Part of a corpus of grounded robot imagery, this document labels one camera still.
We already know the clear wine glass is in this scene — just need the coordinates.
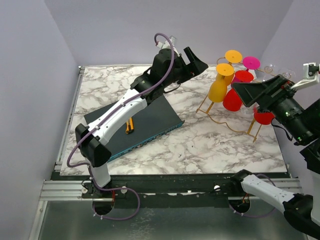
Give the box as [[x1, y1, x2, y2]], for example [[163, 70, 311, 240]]
[[240, 63, 296, 116]]

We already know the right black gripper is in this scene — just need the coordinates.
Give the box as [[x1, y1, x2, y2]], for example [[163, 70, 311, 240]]
[[231, 70, 313, 141]]

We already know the aluminium extrusion rail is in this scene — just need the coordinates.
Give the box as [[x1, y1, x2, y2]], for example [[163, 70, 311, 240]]
[[39, 180, 112, 202]]

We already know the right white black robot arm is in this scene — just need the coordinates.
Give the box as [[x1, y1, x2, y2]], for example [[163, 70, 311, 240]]
[[230, 75, 320, 239]]

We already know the red plastic wine glass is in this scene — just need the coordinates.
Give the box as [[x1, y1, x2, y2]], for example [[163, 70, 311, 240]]
[[222, 70, 254, 112]]

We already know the gold wire glass rack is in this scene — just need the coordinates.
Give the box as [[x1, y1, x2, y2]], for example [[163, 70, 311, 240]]
[[196, 57, 275, 142]]

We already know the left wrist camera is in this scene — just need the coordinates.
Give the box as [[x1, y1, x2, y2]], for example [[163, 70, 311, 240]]
[[156, 36, 180, 55]]

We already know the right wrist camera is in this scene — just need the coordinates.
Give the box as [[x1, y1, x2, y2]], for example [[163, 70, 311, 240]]
[[291, 62, 320, 91]]

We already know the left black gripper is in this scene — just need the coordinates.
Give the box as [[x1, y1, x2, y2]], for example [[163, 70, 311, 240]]
[[162, 47, 207, 87]]

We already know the yellow plastic wine glass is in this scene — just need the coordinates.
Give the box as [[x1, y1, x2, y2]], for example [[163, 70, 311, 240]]
[[207, 63, 235, 103]]

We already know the magenta plastic wine glass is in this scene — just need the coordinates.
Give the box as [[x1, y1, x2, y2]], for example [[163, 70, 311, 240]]
[[232, 56, 261, 83]]

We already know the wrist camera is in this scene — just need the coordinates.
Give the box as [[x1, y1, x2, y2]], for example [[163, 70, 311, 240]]
[[291, 62, 320, 91], [156, 36, 180, 55]]

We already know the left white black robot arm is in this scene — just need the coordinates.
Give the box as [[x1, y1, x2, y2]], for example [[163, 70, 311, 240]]
[[75, 47, 209, 198]]

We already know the orange utility knife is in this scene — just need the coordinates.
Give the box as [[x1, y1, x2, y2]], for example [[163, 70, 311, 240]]
[[125, 117, 134, 135]]

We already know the dark blue network switch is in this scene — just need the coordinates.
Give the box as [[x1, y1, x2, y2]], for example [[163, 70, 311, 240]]
[[83, 94, 186, 162]]

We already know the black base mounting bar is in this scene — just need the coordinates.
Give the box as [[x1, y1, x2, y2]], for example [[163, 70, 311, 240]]
[[51, 172, 245, 208]]

